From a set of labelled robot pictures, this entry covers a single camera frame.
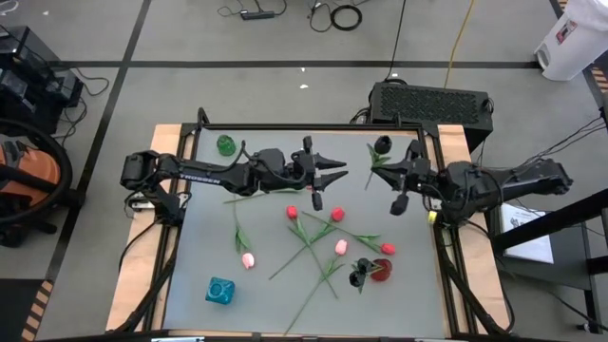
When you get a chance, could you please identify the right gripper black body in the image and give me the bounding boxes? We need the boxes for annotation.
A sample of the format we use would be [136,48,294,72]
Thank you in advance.
[389,140,441,218]

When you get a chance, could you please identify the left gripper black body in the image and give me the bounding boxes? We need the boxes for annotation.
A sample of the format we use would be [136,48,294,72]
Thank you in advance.
[284,136,324,213]

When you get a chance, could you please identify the red artificial tulip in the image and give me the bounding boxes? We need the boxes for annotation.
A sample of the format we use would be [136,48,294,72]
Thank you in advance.
[301,211,397,257]
[268,206,346,281]
[286,205,340,300]

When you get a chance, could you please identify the pink artificial tulip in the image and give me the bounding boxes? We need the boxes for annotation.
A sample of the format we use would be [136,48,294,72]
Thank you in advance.
[283,238,350,336]
[231,201,257,271]
[222,188,305,205]

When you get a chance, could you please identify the green glass vase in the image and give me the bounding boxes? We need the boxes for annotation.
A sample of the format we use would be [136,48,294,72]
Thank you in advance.
[216,134,238,157]

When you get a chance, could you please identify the blue glass vase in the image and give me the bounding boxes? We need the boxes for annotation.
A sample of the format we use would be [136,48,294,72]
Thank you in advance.
[204,276,237,306]

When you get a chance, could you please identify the black perforated computer tower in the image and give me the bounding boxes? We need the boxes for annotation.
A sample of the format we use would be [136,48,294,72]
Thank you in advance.
[369,81,494,152]

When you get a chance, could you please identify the white printed paper sheet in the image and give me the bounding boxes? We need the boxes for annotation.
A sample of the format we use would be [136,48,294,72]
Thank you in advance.
[501,202,556,265]

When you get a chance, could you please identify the black power strip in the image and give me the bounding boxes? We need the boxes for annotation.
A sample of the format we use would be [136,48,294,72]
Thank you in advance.
[239,9,276,21]

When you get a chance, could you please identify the black side stand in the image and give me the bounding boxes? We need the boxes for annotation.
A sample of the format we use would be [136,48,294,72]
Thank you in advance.
[491,187,608,333]

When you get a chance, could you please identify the white bin with sticker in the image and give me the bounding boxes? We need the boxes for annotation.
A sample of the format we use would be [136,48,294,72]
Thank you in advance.
[534,0,608,82]

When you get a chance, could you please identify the orange black vacuum cleaner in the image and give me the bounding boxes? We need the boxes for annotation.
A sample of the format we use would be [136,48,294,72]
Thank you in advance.
[0,117,86,248]

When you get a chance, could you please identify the black equipment stack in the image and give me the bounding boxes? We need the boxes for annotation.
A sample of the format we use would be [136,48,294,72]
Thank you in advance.
[0,26,86,137]

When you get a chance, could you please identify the black aluminium table frame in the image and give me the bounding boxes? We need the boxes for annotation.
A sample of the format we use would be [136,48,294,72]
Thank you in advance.
[106,106,514,342]

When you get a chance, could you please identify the black hanging cable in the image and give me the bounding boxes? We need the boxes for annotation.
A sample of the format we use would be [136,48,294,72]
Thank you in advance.
[385,0,409,81]

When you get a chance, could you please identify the yellow hanging cable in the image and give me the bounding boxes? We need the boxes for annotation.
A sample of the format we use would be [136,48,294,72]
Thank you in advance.
[444,0,477,90]

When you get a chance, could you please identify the coiled black cable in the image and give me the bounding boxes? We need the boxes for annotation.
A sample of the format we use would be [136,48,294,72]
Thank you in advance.
[330,4,364,32]

